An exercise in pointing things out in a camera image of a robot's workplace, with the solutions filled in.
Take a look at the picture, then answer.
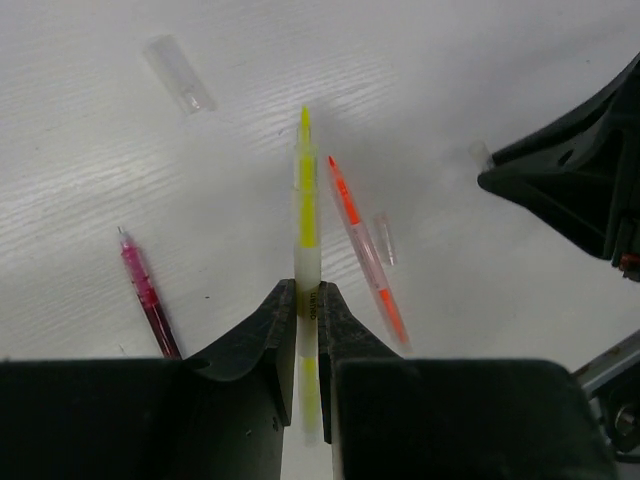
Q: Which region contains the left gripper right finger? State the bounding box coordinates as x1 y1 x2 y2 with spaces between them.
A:
318 282 618 479

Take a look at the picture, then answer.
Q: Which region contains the red pen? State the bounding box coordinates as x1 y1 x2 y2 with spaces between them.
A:
118 227 182 359

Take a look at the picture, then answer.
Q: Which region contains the yellow pen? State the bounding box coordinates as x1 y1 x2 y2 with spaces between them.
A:
293 106 321 446

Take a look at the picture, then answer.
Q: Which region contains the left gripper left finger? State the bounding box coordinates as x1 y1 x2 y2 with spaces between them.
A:
1 280 295 479

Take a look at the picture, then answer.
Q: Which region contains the orange pen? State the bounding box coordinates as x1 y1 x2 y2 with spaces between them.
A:
326 156 410 351

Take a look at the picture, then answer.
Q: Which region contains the clear cap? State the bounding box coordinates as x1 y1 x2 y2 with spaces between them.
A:
143 35 215 115
373 212 398 266

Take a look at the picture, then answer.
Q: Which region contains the aluminium front rail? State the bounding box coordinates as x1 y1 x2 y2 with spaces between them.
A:
573 331 639 396

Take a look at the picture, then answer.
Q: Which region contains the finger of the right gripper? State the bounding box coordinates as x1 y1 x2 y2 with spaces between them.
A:
477 59 639 260

